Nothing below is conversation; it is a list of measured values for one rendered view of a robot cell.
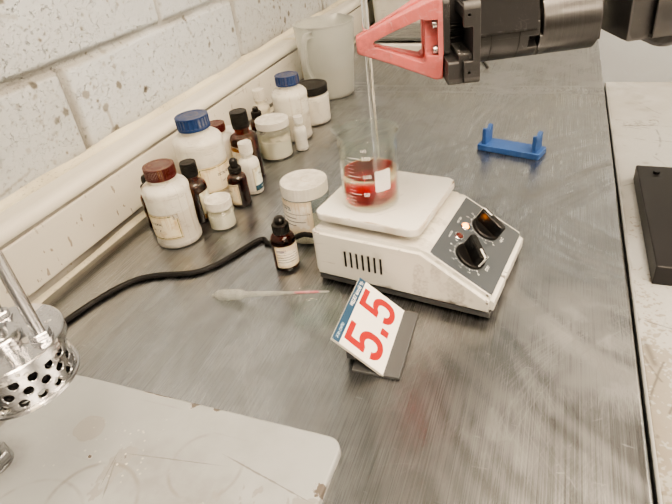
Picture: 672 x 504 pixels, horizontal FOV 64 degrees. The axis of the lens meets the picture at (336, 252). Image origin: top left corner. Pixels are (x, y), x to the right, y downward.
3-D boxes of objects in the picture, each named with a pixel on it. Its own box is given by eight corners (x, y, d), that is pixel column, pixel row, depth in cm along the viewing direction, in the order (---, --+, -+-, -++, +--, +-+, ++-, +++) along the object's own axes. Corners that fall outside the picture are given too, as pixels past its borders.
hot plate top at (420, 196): (457, 185, 60) (457, 177, 60) (417, 240, 52) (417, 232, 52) (362, 171, 66) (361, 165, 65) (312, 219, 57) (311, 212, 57)
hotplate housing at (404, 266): (522, 252, 62) (528, 191, 57) (491, 324, 53) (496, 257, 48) (352, 221, 72) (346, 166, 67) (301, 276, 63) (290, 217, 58)
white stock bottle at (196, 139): (180, 206, 81) (155, 124, 73) (202, 184, 86) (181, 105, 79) (222, 208, 79) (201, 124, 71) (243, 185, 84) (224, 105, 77)
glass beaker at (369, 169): (408, 192, 59) (406, 118, 55) (390, 221, 55) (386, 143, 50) (350, 186, 62) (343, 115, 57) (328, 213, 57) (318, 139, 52)
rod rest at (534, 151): (546, 152, 83) (549, 130, 81) (538, 161, 80) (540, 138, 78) (485, 142, 88) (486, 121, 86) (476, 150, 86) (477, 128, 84)
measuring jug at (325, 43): (339, 111, 108) (330, 33, 100) (283, 108, 113) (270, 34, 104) (370, 82, 122) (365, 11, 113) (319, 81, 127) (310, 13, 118)
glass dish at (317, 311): (290, 303, 59) (287, 287, 57) (339, 294, 59) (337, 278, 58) (294, 337, 54) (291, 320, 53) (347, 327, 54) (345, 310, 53)
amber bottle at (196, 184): (190, 226, 75) (172, 169, 70) (190, 214, 78) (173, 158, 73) (215, 221, 76) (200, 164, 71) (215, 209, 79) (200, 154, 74)
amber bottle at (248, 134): (257, 167, 89) (244, 103, 83) (269, 175, 86) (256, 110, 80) (233, 176, 88) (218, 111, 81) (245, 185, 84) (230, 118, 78)
